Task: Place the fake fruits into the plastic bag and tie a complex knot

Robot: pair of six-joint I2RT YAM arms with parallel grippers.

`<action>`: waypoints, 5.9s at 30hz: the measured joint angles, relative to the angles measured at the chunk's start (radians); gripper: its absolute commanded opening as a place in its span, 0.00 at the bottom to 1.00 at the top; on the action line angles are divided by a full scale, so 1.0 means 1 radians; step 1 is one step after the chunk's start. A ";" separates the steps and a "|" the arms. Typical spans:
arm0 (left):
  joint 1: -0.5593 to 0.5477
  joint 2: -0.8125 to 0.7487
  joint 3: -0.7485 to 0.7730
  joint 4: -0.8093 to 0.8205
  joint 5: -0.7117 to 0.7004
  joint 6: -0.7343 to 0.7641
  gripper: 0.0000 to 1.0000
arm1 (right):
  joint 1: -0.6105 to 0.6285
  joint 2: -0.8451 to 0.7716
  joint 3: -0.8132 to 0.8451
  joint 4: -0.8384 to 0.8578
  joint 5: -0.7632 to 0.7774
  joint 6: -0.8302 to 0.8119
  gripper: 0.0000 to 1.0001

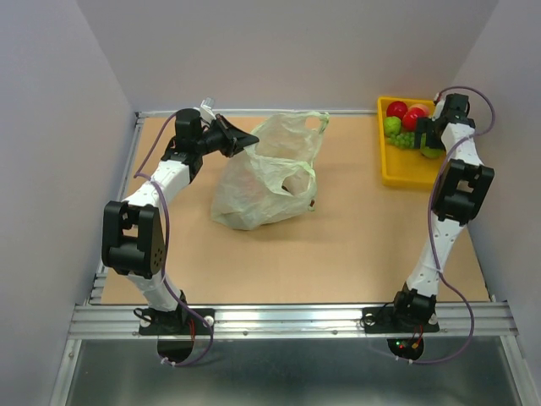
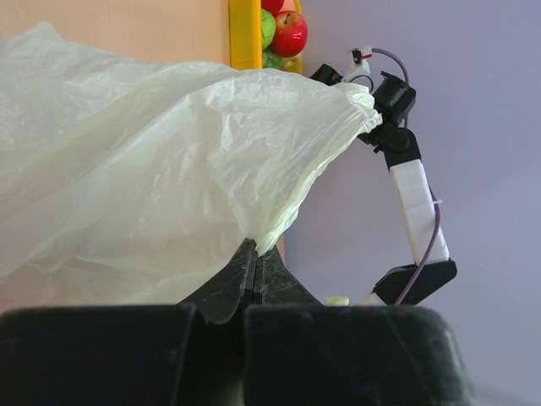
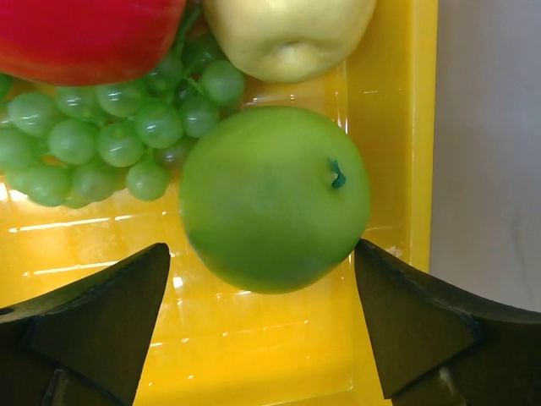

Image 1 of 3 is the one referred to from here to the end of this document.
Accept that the red apple centre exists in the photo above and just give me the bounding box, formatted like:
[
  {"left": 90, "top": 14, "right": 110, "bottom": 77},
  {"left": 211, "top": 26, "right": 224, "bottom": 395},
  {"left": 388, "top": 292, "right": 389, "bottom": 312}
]
[{"left": 402, "top": 107, "right": 427, "bottom": 132}]

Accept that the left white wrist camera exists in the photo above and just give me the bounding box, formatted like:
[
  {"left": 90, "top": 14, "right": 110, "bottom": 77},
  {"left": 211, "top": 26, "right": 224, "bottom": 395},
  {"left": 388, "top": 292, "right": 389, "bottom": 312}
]
[{"left": 199, "top": 97, "right": 216, "bottom": 123}]

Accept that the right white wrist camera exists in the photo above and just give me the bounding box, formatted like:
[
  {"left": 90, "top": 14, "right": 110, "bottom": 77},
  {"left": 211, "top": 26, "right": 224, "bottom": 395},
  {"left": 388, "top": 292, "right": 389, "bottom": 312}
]
[{"left": 431, "top": 92, "right": 445, "bottom": 121}]

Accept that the peach fruit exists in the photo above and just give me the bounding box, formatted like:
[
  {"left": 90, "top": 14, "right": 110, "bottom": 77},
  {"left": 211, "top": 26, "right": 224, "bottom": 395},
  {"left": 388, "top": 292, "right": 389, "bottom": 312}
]
[{"left": 411, "top": 103, "right": 430, "bottom": 117}]

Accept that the green grape bunch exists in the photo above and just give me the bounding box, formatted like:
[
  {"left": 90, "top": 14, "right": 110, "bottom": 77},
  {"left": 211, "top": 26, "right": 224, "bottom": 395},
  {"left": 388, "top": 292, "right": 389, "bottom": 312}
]
[{"left": 385, "top": 132, "right": 415, "bottom": 150}]

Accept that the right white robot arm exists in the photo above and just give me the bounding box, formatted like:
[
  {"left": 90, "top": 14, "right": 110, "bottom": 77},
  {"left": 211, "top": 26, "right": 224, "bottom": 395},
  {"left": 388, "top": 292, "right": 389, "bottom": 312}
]
[{"left": 389, "top": 93, "right": 495, "bottom": 330}]

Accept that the aluminium frame rail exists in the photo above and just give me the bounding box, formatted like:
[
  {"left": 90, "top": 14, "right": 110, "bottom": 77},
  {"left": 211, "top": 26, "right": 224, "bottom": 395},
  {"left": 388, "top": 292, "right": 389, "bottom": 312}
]
[{"left": 51, "top": 114, "right": 539, "bottom": 405}]

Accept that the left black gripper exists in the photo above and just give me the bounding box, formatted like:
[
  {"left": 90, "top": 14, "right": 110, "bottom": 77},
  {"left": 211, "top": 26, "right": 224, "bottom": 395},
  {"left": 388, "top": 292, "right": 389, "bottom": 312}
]
[{"left": 195, "top": 114, "right": 259, "bottom": 158}]

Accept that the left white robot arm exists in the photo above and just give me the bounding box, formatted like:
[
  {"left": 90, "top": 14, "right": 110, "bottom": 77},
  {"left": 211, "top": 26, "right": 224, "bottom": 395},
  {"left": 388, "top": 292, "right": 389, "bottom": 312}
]
[{"left": 101, "top": 105, "right": 259, "bottom": 333}]

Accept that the light green plastic bag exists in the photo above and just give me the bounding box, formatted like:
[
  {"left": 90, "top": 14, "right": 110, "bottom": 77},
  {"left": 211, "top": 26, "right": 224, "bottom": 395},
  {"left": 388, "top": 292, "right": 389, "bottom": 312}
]
[{"left": 210, "top": 111, "right": 330, "bottom": 231}]

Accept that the red apple back left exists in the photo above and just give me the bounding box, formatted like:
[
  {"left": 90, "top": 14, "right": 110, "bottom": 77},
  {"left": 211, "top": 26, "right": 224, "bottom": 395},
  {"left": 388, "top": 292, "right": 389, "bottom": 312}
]
[{"left": 386, "top": 101, "right": 408, "bottom": 120}]

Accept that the light green custard apple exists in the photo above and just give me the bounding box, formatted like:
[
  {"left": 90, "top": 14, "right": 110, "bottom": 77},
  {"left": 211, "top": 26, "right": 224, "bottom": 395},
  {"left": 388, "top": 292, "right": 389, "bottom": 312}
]
[{"left": 383, "top": 116, "right": 402, "bottom": 137}]

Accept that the yellow plastic tray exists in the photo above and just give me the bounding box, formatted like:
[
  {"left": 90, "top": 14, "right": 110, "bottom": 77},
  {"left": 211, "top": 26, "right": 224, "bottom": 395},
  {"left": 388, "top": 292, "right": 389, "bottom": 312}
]
[{"left": 376, "top": 96, "right": 444, "bottom": 191}]

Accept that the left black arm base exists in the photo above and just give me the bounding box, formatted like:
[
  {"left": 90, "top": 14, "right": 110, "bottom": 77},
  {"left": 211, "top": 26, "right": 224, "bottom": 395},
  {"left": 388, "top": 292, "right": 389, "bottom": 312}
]
[{"left": 133, "top": 304, "right": 216, "bottom": 367}]

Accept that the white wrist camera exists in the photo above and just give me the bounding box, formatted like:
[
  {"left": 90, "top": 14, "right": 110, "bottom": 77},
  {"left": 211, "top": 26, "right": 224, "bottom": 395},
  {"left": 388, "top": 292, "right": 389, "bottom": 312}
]
[
  {"left": 199, "top": 97, "right": 216, "bottom": 123},
  {"left": 431, "top": 92, "right": 445, "bottom": 121}
]

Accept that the red apple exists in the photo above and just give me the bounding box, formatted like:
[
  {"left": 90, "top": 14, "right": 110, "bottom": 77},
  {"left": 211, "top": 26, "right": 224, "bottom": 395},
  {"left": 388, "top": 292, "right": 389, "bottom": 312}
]
[
  {"left": 386, "top": 101, "right": 408, "bottom": 120},
  {"left": 402, "top": 107, "right": 427, "bottom": 132}
]

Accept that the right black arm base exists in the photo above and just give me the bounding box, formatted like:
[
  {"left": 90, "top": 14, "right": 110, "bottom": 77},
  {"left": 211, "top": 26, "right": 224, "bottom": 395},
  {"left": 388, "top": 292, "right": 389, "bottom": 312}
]
[{"left": 359, "top": 299, "right": 440, "bottom": 362}]

